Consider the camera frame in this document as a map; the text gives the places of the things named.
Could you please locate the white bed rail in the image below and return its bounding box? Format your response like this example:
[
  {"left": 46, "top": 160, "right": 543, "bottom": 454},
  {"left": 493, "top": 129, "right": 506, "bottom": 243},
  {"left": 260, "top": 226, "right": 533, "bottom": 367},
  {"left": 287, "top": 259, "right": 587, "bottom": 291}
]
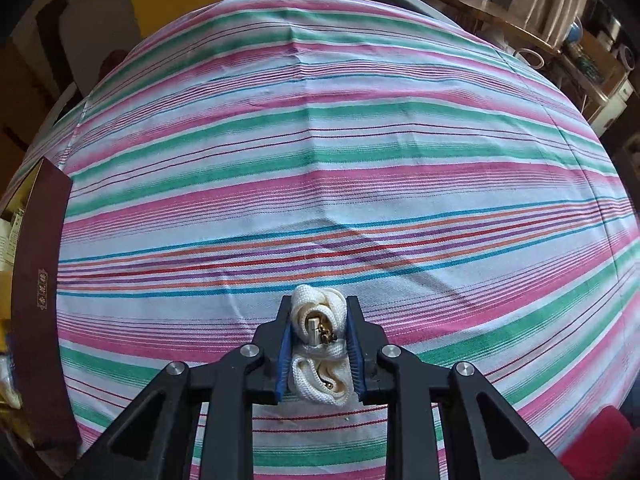
[{"left": 38, "top": 82, "right": 82, "bottom": 134}]

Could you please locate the gold tin box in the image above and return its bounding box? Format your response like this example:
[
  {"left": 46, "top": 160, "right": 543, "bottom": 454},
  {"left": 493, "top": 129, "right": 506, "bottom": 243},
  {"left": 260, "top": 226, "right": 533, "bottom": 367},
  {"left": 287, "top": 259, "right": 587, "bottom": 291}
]
[{"left": 1, "top": 157, "right": 81, "bottom": 450}]

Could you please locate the wooden side shelf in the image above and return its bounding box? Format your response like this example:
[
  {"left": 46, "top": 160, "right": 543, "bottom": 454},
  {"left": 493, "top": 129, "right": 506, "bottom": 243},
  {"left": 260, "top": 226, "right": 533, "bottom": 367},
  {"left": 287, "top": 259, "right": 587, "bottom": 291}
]
[{"left": 437, "top": 0, "right": 632, "bottom": 136}]

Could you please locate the white rope bundle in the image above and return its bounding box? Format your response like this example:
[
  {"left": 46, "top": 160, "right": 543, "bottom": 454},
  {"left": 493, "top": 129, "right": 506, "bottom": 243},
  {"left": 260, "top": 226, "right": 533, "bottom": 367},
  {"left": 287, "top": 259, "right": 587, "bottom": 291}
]
[{"left": 287, "top": 283, "right": 353, "bottom": 408}]

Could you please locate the cream medicine box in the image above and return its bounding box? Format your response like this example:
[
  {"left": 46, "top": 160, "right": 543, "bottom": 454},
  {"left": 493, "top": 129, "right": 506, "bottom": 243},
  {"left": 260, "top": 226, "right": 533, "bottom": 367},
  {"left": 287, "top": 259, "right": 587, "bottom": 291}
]
[{"left": 0, "top": 208, "right": 25, "bottom": 271}]

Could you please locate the white plastic bag bundle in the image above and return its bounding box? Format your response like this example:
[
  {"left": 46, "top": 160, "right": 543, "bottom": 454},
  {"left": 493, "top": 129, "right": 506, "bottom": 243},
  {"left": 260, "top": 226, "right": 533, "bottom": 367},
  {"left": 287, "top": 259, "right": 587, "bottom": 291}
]
[{"left": 0, "top": 353, "right": 22, "bottom": 410}]

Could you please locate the striped bed sheet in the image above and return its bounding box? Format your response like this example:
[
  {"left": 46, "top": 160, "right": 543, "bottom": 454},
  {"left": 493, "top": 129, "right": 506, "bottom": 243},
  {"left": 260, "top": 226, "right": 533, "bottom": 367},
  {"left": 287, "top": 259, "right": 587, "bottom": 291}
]
[{"left": 4, "top": 0, "right": 639, "bottom": 479}]

